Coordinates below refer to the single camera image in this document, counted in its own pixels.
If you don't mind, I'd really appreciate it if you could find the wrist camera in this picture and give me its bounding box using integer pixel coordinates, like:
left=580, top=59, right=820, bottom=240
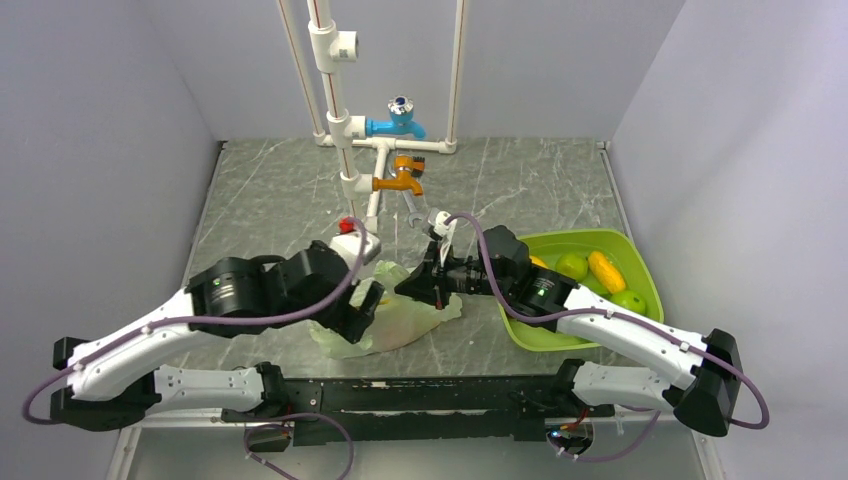
left=329, top=216, right=382, bottom=267
left=423, top=208, right=456, bottom=266

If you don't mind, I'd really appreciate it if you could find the orange faucet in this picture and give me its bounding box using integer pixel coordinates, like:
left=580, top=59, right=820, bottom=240
left=371, top=155, right=426, bottom=196

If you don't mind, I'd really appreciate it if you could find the light green plastic bag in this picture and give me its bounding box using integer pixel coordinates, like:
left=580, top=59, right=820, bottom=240
left=308, top=260, right=463, bottom=360

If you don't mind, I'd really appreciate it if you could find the green plastic basin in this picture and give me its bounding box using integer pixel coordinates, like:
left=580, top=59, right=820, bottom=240
left=498, top=228, right=666, bottom=354

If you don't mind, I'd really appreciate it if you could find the blue faucet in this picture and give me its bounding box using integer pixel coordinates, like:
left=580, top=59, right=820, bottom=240
left=365, top=95, right=427, bottom=140

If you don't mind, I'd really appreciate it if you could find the yellow fake corn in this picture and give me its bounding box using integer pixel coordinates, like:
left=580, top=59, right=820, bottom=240
left=588, top=251, right=627, bottom=294

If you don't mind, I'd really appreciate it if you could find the green fake apple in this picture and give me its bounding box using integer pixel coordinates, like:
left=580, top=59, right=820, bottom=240
left=610, top=289, right=647, bottom=315

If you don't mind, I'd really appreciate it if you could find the white PVC pipe frame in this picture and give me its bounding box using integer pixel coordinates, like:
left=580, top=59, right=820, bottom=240
left=276, top=1, right=469, bottom=235

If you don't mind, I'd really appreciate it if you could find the silver wrench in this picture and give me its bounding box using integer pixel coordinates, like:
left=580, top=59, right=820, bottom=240
left=401, top=191, right=427, bottom=228

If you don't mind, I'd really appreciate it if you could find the yellow fake mango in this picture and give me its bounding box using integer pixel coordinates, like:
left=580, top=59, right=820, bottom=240
left=530, top=255, right=549, bottom=269

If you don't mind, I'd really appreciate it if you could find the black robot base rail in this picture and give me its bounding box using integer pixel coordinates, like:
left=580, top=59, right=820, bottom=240
left=221, top=374, right=617, bottom=446

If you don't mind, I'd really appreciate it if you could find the purple cable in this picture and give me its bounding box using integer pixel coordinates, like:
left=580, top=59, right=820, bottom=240
left=21, top=217, right=369, bottom=425
left=443, top=211, right=771, bottom=431

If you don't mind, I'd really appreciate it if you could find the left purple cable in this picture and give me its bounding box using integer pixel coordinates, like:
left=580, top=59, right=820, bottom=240
left=21, top=217, right=369, bottom=425

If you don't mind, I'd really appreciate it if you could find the green fake lime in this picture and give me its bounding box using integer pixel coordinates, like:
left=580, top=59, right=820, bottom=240
left=555, top=252, right=589, bottom=282

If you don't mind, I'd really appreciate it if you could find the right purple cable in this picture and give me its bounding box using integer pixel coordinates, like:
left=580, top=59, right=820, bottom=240
left=443, top=211, right=771, bottom=431

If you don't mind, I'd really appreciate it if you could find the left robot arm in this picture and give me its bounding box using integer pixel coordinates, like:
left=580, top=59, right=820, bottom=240
left=49, top=232, right=384, bottom=432

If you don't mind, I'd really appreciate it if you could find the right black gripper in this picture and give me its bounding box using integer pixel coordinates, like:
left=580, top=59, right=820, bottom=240
left=395, top=240, right=513, bottom=310

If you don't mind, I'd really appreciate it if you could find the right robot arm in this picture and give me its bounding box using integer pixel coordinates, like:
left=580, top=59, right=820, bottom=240
left=394, top=225, right=742, bottom=437

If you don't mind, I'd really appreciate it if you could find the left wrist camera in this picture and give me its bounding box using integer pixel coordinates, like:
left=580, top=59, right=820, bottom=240
left=329, top=216, right=382, bottom=267

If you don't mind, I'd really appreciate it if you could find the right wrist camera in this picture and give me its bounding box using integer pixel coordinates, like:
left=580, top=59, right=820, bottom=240
left=423, top=208, right=456, bottom=266

